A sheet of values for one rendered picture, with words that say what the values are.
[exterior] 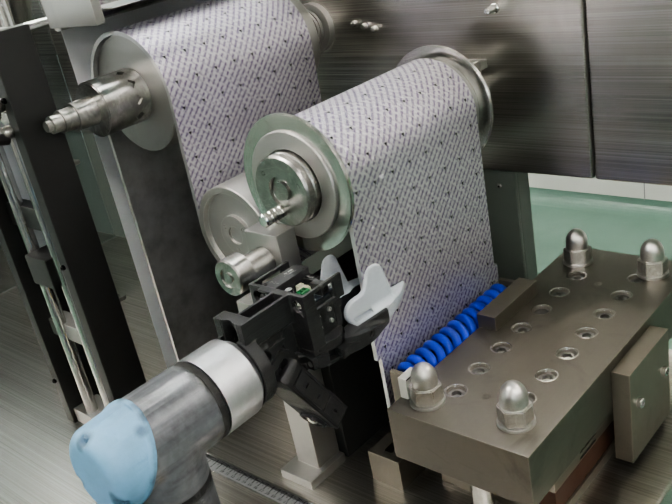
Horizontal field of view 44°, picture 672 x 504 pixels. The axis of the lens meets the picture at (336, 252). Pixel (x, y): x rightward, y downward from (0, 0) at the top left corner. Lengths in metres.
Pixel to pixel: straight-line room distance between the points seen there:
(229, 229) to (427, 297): 0.24
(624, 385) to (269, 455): 0.43
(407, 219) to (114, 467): 0.41
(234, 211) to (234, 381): 0.30
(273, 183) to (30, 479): 0.54
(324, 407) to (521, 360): 0.22
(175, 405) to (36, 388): 0.72
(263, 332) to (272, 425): 0.38
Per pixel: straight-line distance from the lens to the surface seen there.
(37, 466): 1.19
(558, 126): 1.03
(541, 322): 0.96
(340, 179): 0.79
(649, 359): 0.93
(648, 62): 0.97
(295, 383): 0.76
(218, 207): 0.96
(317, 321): 0.75
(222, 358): 0.70
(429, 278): 0.93
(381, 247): 0.85
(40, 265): 1.07
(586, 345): 0.92
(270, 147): 0.84
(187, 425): 0.67
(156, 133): 1.01
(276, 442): 1.06
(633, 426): 0.92
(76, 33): 1.09
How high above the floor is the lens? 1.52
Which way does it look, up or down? 24 degrees down
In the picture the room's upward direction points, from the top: 11 degrees counter-clockwise
